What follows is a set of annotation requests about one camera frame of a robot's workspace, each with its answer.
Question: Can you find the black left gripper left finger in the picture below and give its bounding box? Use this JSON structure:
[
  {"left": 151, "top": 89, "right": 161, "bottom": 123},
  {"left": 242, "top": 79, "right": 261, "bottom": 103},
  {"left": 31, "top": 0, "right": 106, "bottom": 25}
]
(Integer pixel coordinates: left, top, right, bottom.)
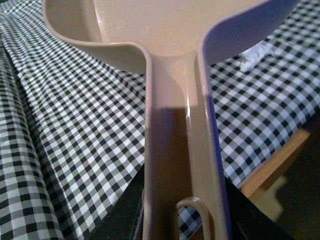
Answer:
[{"left": 89, "top": 166, "right": 145, "bottom": 240}]

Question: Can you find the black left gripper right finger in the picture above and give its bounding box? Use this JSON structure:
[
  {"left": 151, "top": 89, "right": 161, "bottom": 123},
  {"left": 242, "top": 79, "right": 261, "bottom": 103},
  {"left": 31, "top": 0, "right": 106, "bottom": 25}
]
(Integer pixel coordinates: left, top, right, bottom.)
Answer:
[{"left": 225, "top": 178, "right": 293, "bottom": 240}]

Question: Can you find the beige plastic dustpan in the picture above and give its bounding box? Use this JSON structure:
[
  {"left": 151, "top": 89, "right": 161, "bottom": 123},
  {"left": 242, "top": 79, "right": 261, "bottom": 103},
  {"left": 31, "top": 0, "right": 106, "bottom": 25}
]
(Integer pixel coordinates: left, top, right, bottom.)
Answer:
[{"left": 42, "top": 0, "right": 297, "bottom": 240}]

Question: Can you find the crumpled white paper trash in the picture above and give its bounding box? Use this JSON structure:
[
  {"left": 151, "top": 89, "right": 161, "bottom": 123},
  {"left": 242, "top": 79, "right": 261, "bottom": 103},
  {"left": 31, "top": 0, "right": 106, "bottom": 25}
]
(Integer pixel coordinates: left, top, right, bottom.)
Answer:
[{"left": 239, "top": 41, "right": 274, "bottom": 73}]

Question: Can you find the black white checkered bedsheet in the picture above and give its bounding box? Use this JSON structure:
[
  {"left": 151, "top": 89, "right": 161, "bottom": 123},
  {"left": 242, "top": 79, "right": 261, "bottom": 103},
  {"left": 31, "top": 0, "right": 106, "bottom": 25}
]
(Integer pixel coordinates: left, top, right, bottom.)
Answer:
[{"left": 0, "top": 0, "right": 320, "bottom": 240}]

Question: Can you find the wooden bed frame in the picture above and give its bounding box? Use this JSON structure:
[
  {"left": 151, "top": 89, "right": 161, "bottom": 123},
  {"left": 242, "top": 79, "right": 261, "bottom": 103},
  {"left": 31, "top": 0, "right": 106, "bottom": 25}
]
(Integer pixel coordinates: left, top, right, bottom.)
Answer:
[{"left": 238, "top": 128, "right": 317, "bottom": 221}]

